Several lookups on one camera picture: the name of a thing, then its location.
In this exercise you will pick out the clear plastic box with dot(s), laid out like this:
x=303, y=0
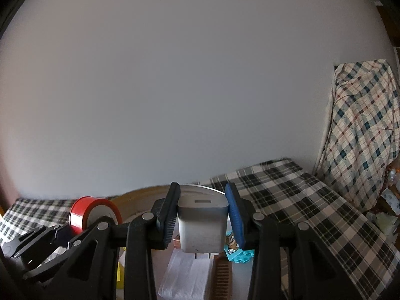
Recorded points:
x=184, y=278

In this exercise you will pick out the teal toy block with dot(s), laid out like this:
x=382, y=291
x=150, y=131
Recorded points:
x=239, y=256

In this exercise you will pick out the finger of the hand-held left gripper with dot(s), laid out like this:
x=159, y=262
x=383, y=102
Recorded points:
x=64, y=236

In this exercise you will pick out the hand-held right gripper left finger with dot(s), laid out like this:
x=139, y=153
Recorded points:
x=168, y=222

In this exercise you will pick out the round blue cookie tin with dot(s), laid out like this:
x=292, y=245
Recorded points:
x=137, y=203

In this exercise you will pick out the red tape roll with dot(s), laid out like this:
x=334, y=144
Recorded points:
x=79, y=215

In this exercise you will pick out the assorted clutter pile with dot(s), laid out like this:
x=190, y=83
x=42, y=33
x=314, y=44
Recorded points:
x=386, y=222

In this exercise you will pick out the white charger plug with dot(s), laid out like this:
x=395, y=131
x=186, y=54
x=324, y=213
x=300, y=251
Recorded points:
x=201, y=225

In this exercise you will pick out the brown wooden comb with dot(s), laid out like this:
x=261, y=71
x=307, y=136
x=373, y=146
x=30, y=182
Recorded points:
x=222, y=278

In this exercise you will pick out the yellow face toy block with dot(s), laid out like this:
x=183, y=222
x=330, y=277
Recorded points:
x=119, y=268

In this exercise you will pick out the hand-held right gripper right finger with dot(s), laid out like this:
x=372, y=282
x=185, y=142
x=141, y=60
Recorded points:
x=237, y=222

